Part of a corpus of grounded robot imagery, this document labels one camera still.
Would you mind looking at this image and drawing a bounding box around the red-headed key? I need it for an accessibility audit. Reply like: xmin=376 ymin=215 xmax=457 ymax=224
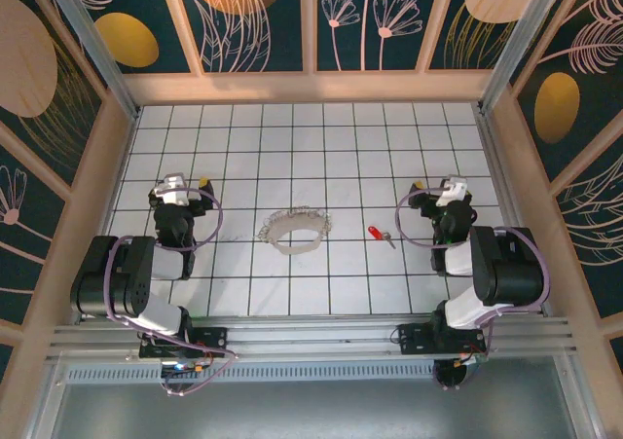
xmin=367 ymin=225 xmax=398 ymax=251

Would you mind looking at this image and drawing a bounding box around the silver chain necklace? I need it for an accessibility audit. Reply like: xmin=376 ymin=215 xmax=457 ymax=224
xmin=256 ymin=206 xmax=334 ymax=257

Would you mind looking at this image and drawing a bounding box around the dark panel, leaf outline print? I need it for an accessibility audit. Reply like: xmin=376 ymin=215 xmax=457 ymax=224
xmin=554 ymin=154 xmax=623 ymax=321

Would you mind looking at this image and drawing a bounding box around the dark panel, yellow oval print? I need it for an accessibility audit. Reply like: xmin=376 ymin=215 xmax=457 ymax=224
xmin=508 ymin=0 xmax=623 ymax=187
xmin=62 ymin=0 xmax=196 ymax=75

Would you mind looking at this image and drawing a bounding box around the dark panel, flower outline print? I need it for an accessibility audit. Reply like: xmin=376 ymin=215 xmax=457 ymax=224
xmin=0 ymin=151 xmax=67 ymax=323

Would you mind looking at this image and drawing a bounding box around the dark panel, pink flowers print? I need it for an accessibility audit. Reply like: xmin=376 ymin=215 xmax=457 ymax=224
xmin=315 ymin=0 xmax=447 ymax=73

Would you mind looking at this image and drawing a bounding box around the dark panel, pink circle print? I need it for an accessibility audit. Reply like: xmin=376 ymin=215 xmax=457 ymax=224
xmin=0 ymin=0 xmax=108 ymax=187

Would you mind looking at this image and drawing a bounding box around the grey metal shelf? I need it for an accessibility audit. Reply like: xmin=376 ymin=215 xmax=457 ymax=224
xmin=28 ymin=355 xmax=605 ymax=439

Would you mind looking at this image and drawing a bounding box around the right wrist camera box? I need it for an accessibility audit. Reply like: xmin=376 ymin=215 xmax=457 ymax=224
xmin=434 ymin=174 xmax=470 ymax=210

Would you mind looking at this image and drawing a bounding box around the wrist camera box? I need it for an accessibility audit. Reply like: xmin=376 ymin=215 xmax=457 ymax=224
xmin=148 ymin=173 xmax=190 ymax=205
xmin=434 ymin=174 xmax=470 ymax=210

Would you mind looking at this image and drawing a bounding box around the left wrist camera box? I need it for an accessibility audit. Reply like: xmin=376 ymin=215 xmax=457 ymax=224
xmin=148 ymin=173 xmax=190 ymax=205

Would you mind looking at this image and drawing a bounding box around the aluminium table side rail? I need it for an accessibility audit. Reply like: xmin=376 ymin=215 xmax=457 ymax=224
xmin=474 ymin=110 xmax=554 ymax=318

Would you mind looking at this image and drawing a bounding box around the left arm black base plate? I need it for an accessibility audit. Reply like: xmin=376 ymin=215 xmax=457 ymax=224
xmin=138 ymin=326 xmax=230 ymax=360

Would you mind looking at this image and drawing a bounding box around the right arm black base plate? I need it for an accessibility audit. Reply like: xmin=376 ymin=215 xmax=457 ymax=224
xmin=397 ymin=321 xmax=488 ymax=357

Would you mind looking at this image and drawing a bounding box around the small circuit board with wires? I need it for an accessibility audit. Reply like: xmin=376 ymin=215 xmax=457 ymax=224
xmin=160 ymin=358 xmax=215 ymax=380
xmin=431 ymin=350 xmax=490 ymax=392

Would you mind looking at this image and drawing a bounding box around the aluminium corner post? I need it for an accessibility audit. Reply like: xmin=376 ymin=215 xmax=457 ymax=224
xmin=479 ymin=0 xmax=580 ymax=114
xmin=38 ymin=0 xmax=142 ymax=119

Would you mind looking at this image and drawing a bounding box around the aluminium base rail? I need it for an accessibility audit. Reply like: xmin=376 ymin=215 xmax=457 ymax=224
xmin=46 ymin=314 xmax=578 ymax=362

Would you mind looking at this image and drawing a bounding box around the slotted grey cable duct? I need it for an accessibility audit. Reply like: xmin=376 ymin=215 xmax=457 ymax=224
xmin=62 ymin=360 xmax=439 ymax=384

